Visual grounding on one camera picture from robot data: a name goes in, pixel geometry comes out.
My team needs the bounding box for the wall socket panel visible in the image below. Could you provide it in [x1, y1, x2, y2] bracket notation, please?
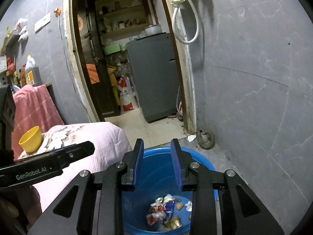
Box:
[34, 13, 51, 33]

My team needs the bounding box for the yellow brown snack wrapper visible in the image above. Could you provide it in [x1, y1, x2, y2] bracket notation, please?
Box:
[163, 215, 182, 230]

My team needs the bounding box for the red snack wrapper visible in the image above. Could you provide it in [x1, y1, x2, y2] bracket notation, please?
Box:
[146, 203, 167, 227]

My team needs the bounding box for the cooking oil jug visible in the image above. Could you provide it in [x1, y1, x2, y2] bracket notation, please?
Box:
[25, 55, 42, 87]

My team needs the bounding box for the pink floral tablecloth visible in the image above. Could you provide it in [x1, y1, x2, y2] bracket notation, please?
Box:
[18, 122, 132, 212]

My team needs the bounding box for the yellow bowl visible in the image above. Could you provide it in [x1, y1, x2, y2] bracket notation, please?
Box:
[19, 126, 42, 153]

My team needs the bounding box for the steel pot on refrigerator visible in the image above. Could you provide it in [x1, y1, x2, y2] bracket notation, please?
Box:
[144, 24, 162, 36]

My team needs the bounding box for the grey refrigerator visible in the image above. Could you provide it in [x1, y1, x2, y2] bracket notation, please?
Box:
[126, 33, 179, 123]

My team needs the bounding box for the person's left hand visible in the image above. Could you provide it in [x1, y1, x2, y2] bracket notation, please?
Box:
[1, 186, 42, 234]

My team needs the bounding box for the silver foil wrapper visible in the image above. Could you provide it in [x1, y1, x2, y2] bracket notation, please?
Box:
[185, 201, 192, 212]

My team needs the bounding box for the red checked cloth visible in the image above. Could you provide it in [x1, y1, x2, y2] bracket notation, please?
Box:
[11, 85, 64, 159]

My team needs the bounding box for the wooden door frame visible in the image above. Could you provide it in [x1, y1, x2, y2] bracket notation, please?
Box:
[62, 0, 198, 135]

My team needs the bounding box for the dark blue snack wrapper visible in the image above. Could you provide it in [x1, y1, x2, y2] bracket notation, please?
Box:
[163, 194, 175, 221]

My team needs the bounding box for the brown nut shell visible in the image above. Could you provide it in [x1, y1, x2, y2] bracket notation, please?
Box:
[176, 203, 184, 211]

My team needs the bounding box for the wall spice shelf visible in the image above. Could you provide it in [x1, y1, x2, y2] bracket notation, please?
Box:
[1, 27, 22, 56]

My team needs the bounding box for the white red sack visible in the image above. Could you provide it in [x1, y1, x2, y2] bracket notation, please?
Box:
[116, 76, 139, 113]

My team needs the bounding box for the blue plastic basin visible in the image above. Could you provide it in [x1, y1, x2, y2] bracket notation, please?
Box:
[121, 146, 219, 235]

